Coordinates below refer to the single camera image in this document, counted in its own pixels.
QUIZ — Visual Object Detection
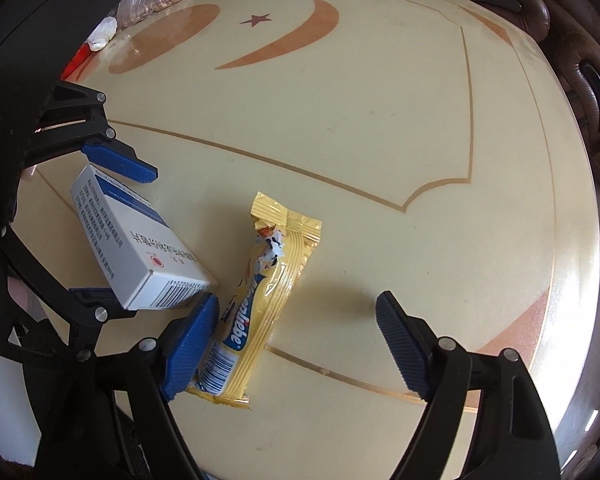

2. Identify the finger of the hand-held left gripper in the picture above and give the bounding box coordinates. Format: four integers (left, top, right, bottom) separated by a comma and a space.
0, 230, 217, 361
30, 81, 159, 184

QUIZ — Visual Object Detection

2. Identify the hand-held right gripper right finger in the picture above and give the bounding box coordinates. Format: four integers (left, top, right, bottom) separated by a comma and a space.
375, 290, 566, 480

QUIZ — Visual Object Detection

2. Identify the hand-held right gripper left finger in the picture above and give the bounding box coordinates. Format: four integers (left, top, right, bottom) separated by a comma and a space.
35, 292, 220, 480

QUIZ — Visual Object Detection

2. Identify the white and blue medicine box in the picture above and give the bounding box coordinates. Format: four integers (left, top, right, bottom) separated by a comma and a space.
70, 164, 212, 311

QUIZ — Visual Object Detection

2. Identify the yellow snack wrapper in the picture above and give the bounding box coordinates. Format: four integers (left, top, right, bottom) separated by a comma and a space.
186, 191, 323, 409

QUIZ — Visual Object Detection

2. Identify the red packet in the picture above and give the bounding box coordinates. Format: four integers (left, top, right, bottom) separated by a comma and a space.
61, 44, 94, 82

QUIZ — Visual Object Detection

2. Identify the crumpled white tissue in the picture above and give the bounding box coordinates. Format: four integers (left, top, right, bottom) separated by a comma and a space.
87, 16, 119, 53

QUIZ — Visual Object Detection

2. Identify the cream round table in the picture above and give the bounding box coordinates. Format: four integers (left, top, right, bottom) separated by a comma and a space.
0, 0, 600, 480

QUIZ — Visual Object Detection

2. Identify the brown leather sofa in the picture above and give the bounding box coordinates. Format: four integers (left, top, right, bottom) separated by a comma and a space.
425, 0, 600, 188

